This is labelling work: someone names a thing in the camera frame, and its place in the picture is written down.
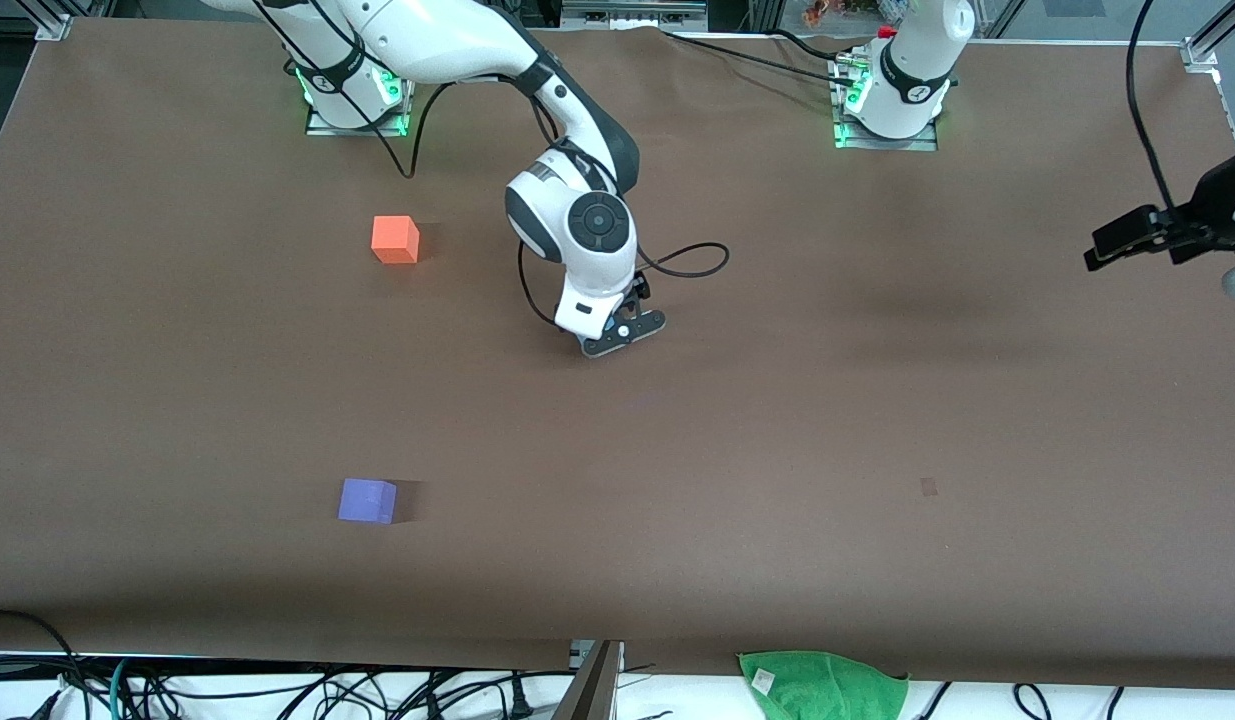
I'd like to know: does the aluminium profile post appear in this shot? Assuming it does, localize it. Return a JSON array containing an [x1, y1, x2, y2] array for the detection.
[[551, 640, 626, 720]]

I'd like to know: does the purple foam block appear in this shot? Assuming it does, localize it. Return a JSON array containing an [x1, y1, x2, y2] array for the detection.
[[337, 478, 399, 525]]

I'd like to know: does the green cloth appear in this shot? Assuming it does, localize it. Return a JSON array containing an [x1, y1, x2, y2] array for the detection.
[[738, 650, 911, 720]]

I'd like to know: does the aluminium corner bracket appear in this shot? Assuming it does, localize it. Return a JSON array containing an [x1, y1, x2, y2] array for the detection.
[[1181, 0, 1235, 73], [15, 0, 74, 43]]

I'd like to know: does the black floor cable loop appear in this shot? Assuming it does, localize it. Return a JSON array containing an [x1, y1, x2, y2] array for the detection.
[[0, 609, 90, 720]]

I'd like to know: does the orange foam block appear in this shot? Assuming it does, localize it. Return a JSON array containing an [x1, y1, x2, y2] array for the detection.
[[371, 215, 421, 265]]

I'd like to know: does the black cable across table edge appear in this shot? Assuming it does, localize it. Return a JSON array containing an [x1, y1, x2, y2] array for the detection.
[[660, 28, 860, 91]]

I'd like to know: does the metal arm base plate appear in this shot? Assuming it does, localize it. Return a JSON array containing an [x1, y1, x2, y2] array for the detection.
[[305, 60, 412, 138], [833, 55, 940, 153]]

